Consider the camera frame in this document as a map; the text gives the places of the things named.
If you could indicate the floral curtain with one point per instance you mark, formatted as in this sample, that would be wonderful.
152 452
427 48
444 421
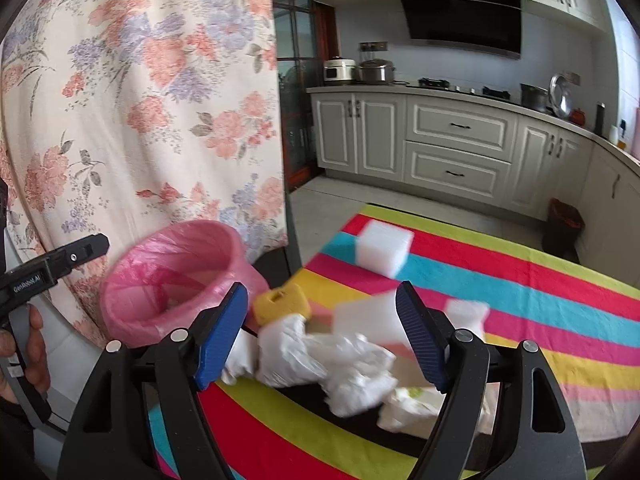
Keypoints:
125 85

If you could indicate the dark waste bin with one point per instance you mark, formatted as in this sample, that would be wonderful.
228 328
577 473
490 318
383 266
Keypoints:
562 230

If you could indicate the cream cabinet drawer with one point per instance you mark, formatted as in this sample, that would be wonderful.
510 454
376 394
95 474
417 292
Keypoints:
455 172
460 127

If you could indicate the pump bottle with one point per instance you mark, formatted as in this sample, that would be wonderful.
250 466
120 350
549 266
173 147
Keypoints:
623 135

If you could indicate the yellow sponge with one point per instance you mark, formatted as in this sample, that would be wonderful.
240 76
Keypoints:
285 305

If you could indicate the person's left hand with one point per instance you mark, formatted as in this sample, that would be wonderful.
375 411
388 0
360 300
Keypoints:
40 355

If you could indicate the small wall socket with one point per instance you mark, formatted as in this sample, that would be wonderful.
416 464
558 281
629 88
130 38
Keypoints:
573 78

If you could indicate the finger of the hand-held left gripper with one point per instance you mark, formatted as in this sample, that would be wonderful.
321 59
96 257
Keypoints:
80 252

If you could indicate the round steel lid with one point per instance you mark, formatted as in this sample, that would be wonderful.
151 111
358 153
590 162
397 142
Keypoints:
562 96

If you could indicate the black gas stove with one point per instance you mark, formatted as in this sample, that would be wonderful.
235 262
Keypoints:
432 81

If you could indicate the cream lower kitchen cabinets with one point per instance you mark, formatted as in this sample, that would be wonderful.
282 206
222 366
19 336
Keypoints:
360 135

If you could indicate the black bottle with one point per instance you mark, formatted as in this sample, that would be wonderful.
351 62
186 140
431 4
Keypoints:
599 120

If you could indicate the wooden glass door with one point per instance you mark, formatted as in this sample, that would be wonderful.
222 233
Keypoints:
295 110

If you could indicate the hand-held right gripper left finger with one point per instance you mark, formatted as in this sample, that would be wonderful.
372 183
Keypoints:
222 340

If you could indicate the pink bag lined bin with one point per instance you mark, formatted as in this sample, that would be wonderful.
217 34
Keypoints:
150 280

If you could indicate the steel pressure cooker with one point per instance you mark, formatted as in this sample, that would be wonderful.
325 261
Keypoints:
375 72

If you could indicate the white foam piece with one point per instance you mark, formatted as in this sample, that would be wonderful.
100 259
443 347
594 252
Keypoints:
370 320

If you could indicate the large white foam block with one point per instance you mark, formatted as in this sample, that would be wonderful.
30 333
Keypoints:
385 247

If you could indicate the steel cooking pot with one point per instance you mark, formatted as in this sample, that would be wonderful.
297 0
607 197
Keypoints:
534 97

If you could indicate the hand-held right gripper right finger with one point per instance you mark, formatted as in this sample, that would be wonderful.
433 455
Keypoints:
420 340

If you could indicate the small red pot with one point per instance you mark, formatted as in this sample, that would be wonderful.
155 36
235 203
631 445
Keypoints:
579 116

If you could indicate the white rice cooker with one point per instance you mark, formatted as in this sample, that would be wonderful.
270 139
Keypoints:
339 71

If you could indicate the tall white foam block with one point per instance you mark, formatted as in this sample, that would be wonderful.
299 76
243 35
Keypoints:
465 317

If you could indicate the white plastic bag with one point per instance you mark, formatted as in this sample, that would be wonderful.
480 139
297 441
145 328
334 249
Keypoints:
300 355

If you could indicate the colourful striped tablecloth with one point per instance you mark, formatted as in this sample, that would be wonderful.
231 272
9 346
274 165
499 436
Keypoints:
525 285

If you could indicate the wide wall socket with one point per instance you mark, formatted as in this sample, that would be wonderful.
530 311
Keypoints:
372 46

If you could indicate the white paper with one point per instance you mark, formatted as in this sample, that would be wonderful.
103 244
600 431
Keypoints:
240 360

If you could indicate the black range hood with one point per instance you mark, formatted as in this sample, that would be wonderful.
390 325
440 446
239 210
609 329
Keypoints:
460 15

